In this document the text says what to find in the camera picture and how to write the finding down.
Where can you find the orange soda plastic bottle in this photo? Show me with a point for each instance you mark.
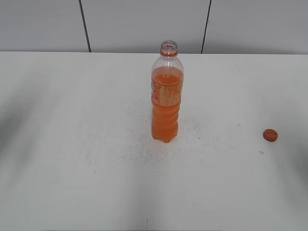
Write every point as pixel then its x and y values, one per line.
pixel 167 78

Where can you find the orange bottle cap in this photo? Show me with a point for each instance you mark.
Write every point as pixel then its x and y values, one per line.
pixel 270 135

